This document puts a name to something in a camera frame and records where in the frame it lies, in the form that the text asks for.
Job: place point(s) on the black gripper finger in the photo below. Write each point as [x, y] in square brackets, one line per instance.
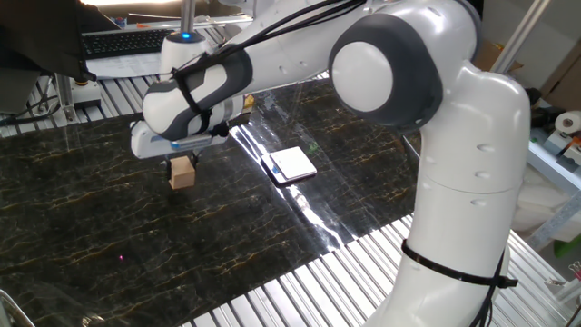
[168, 169]
[195, 160]

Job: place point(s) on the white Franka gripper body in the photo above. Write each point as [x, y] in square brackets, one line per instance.
[143, 145]

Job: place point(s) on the large wooden cube block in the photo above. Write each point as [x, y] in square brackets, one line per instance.
[182, 175]

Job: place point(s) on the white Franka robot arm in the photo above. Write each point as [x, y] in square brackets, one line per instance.
[467, 181]

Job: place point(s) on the silver digital scale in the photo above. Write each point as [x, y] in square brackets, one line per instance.
[292, 163]

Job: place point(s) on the black marble pattern mat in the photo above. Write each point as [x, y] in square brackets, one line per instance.
[136, 236]

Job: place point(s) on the white emergency stop box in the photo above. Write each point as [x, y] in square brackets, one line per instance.
[86, 95]

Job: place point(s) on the white paper sheet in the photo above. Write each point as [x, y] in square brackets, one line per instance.
[120, 67]

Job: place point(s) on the black computer keyboard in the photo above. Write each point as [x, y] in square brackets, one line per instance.
[122, 43]

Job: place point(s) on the grey box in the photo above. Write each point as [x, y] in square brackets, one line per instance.
[16, 93]

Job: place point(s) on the slanted aluminium beam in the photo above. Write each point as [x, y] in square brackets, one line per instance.
[519, 38]

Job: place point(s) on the white paper roll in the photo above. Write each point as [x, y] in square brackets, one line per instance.
[569, 121]

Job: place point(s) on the green object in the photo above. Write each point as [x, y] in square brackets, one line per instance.
[569, 247]

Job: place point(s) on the short aluminium post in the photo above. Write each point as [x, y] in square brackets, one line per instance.
[65, 100]

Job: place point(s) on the tall aluminium post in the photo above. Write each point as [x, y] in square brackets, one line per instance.
[187, 13]

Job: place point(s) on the curved metal chair rail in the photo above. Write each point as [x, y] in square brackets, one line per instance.
[13, 304]

